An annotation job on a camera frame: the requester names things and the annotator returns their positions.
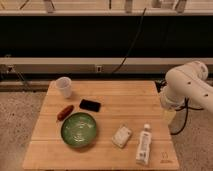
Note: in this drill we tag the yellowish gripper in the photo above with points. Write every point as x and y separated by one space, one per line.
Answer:
168 116

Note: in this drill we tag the green ceramic bowl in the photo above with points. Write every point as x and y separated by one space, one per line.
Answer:
79 130

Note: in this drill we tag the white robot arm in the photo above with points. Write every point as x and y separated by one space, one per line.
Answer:
187 81

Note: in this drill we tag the white squeeze tube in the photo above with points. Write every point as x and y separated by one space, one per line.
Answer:
143 150

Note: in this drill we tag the black rectangular phone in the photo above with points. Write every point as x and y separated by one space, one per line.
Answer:
90 105

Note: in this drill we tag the brown sausage toy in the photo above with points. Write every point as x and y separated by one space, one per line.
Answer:
65 112

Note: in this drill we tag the translucent plastic cup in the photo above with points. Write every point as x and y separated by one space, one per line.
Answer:
63 84

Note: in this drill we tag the white wall outlet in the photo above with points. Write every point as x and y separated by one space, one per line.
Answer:
99 69

